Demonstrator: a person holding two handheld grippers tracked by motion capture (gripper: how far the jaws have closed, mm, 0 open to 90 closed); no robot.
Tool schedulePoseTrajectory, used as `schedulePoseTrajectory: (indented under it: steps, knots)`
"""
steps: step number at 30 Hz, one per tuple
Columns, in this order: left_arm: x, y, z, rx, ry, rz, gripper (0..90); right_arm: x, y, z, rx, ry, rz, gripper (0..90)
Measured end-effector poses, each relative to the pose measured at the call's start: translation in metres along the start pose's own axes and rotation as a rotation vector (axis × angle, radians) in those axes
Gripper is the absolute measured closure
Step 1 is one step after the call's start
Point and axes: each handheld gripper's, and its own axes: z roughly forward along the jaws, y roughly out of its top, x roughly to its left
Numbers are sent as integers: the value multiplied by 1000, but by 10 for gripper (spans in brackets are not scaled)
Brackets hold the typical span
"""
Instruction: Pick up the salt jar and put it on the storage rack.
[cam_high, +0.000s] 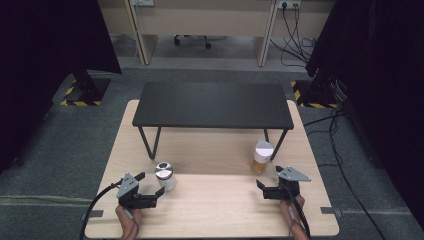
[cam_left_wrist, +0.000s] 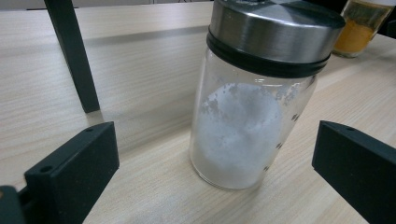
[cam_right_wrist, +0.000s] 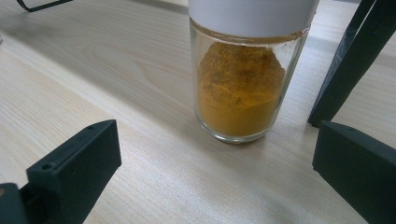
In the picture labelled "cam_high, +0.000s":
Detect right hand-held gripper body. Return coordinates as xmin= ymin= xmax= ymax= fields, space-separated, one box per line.
xmin=262 ymin=165 xmax=312 ymax=202

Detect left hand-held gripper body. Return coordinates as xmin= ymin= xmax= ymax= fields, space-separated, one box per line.
xmin=115 ymin=172 xmax=158 ymax=210

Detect glass jar with silver lid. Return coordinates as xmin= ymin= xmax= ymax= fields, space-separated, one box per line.
xmin=154 ymin=161 xmax=177 ymax=192

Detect white-lidded bottle with orange contents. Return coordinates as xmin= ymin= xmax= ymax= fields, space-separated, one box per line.
xmin=250 ymin=139 xmax=275 ymax=175

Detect black shelf with metal legs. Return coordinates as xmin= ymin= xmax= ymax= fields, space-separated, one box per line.
xmin=131 ymin=81 xmax=295 ymax=160

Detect person's left hand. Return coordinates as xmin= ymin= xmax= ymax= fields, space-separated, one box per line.
xmin=114 ymin=203 xmax=144 ymax=234

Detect person's right hand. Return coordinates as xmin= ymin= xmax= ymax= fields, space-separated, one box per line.
xmin=279 ymin=194 xmax=308 ymax=231

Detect grey floor tape strip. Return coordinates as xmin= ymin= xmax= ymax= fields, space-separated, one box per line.
xmin=320 ymin=206 xmax=344 ymax=218
xmin=79 ymin=209 xmax=104 ymax=221

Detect black stand base hazard tape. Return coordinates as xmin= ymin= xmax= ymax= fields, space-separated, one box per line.
xmin=290 ymin=78 xmax=341 ymax=109
xmin=59 ymin=68 xmax=112 ymax=108

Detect black curtain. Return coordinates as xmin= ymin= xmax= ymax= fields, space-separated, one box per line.
xmin=0 ymin=0 xmax=123 ymax=174
xmin=304 ymin=0 xmax=424 ymax=231

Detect black office chair base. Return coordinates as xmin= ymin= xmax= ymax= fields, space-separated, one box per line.
xmin=173 ymin=34 xmax=213 ymax=50

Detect left hand-held gripper cable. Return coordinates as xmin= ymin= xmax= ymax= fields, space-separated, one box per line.
xmin=79 ymin=179 xmax=124 ymax=240

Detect hand-held gripper cable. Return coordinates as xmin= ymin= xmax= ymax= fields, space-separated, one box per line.
xmin=282 ymin=185 xmax=312 ymax=240
xmin=79 ymin=179 xmax=124 ymax=240

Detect right hand-held gripper cable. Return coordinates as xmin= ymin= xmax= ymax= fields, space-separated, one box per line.
xmin=282 ymin=185 xmax=312 ymax=240

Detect black floor cable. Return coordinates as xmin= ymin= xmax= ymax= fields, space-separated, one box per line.
xmin=303 ymin=109 xmax=388 ymax=240

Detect black power cables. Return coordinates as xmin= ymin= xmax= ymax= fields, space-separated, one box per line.
xmin=269 ymin=3 xmax=318 ymax=68

